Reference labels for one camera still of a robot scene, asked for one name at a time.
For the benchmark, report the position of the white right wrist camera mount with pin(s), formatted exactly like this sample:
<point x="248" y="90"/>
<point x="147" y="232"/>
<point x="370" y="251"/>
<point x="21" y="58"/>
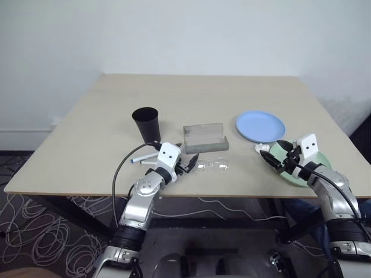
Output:
<point x="307" y="144"/>

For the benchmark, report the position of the brown rounded object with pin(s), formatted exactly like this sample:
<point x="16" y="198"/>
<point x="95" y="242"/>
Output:
<point x="23" y="273"/>

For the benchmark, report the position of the small black silver fitting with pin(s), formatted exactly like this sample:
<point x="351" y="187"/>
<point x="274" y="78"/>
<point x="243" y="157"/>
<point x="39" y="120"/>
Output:
<point x="275" y="257"/>

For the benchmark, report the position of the black table frame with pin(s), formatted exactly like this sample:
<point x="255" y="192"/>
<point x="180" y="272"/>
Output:
<point x="203" y="221"/>

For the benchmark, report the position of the beige wooden table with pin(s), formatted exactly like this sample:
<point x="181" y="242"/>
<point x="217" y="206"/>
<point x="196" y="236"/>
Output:
<point x="203" y="95"/>

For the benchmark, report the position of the dark rounded shape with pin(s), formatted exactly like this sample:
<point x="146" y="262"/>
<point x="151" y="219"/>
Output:
<point x="171" y="265"/>

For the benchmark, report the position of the blue capped marker pen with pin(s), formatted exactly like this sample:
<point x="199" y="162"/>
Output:
<point x="142" y="158"/>

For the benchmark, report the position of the white paper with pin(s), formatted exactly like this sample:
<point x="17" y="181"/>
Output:
<point x="259" y="148"/>

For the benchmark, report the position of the black plastic cup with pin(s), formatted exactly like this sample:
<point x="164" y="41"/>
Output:
<point x="146" y="124"/>

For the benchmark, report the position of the white wall trim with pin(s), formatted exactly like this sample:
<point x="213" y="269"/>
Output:
<point x="26" y="131"/>

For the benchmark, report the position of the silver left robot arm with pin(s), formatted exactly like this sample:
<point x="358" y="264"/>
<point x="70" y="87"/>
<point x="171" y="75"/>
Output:
<point x="142" y="197"/>

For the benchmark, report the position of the blue plastic plate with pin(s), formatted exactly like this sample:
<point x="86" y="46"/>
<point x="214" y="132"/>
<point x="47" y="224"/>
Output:
<point x="259" y="126"/>

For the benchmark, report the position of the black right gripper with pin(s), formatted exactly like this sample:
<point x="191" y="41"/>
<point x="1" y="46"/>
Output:
<point x="291" y="162"/>

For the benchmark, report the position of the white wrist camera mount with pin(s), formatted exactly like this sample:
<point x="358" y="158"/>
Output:
<point x="307" y="144"/>
<point x="169" y="153"/>

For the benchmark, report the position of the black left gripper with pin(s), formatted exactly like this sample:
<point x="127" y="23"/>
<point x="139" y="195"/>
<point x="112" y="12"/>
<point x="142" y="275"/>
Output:
<point x="181" y="168"/>

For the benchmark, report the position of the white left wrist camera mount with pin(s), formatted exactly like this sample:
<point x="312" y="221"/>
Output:
<point x="169" y="153"/>

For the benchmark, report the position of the grey glasses case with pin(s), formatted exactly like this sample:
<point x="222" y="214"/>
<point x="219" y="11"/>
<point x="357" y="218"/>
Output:
<point x="203" y="142"/>

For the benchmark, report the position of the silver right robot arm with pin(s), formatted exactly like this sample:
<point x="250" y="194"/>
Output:
<point x="336" y="197"/>

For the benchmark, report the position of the green plastic plate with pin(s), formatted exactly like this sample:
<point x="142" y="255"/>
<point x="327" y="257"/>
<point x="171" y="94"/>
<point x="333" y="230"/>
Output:
<point x="322" y="157"/>

